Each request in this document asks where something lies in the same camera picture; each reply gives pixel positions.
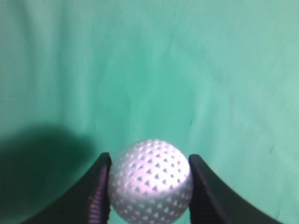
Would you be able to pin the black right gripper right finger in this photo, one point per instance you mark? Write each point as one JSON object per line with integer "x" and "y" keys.
{"x": 214, "y": 202}

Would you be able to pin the green table cloth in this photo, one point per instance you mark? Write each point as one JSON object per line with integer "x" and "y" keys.
{"x": 218, "y": 78}

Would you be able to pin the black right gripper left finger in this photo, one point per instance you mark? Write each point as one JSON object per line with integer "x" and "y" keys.
{"x": 86, "y": 202}

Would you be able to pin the white dimpled golf ball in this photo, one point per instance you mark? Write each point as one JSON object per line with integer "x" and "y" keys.
{"x": 150, "y": 182}

